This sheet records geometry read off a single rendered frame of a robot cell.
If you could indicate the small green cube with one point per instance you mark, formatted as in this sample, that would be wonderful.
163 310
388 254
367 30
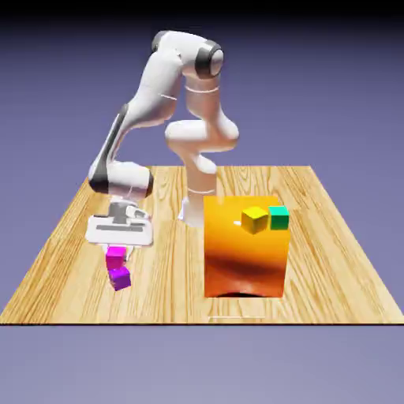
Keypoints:
279 217

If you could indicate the small purple cube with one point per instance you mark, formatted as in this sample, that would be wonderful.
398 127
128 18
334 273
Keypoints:
120 278

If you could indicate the small magenta cube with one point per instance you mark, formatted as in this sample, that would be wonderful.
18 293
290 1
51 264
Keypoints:
115 256

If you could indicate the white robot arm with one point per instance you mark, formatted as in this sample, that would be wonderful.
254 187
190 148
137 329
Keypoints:
157 94

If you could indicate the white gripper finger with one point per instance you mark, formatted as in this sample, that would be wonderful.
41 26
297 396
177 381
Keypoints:
129 252

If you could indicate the large orange box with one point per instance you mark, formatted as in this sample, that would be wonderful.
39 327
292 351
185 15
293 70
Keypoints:
244 255

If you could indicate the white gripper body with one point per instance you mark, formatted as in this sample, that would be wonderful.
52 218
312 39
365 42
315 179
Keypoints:
120 235

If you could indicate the small yellow cube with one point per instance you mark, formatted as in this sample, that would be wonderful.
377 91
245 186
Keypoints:
254 219

